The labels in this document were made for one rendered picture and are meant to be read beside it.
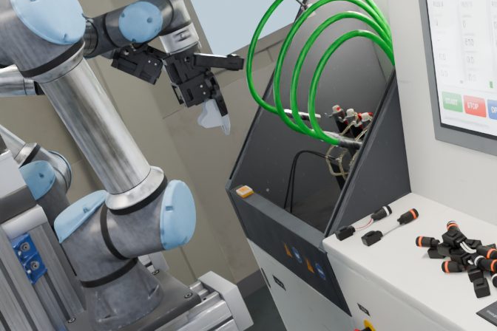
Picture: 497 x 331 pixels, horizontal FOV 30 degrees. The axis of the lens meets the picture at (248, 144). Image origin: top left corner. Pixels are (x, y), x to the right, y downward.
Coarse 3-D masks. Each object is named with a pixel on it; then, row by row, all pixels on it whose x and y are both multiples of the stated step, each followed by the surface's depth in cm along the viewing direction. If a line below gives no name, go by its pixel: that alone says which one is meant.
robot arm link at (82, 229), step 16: (96, 192) 172; (80, 208) 166; (96, 208) 166; (64, 224) 165; (80, 224) 165; (96, 224) 165; (64, 240) 167; (80, 240) 166; (96, 240) 164; (80, 256) 167; (96, 256) 166; (112, 256) 166; (80, 272) 169; (96, 272) 167; (112, 272) 168
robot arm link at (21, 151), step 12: (0, 132) 223; (12, 144) 224; (24, 144) 226; (36, 144) 227; (12, 156) 223; (24, 156) 223; (36, 156) 224; (48, 156) 227; (60, 156) 232; (60, 168) 225
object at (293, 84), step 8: (336, 16) 200; (344, 16) 200; (352, 16) 201; (360, 16) 201; (320, 24) 199; (328, 24) 199; (368, 24) 203; (376, 24) 203; (320, 32) 199; (376, 32) 204; (384, 32) 204; (312, 40) 198; (384, 40) 204; (304, 48) 198; (392, 48) 205; (304, 56) 198; (296, 64) 199; (296, 72) 198; (296, 80) 199; (296, 88) 199; (296, 96) 199; (296, 104) 200; (296, 112) 200; (296, 120) 200; (304, 128) 201; (312, 136) 202; (336, 136) 204
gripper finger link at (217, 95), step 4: (212, 80) 195; (212, 84) 195; (216, 84) 194; (216, 88) 194; (212, 92) 194; (216, 92) 194; (220, 92) 194; (212, 96) 196; (216, 96) 194; (220, 96) 194; (216, 100) 195; (220, 100) 195; (220, 104) 195; (224, 104) 195; (220, 108) 196; (224, 108) 195; (220, 112) 196; (224, 112) 196
